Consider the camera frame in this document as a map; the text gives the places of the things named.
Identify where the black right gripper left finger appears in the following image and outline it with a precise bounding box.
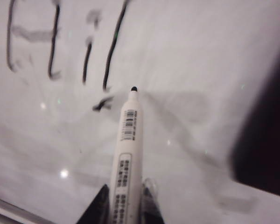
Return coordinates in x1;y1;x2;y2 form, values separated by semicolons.
83;183;112;224

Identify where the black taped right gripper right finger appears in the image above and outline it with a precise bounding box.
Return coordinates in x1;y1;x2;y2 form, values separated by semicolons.
142;177;165;224

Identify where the white marker with black cap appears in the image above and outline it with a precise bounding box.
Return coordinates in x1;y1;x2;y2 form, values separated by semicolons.
109;85;146;224

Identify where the aluminium whiteboard tray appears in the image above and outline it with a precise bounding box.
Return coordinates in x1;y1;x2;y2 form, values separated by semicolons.
0;197;84;224

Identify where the white whiteboard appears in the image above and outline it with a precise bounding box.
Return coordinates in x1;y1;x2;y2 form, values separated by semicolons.
0;0;280;224

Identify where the black rectangular panel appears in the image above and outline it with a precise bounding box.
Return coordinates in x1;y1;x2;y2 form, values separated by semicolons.
230;39;280;197

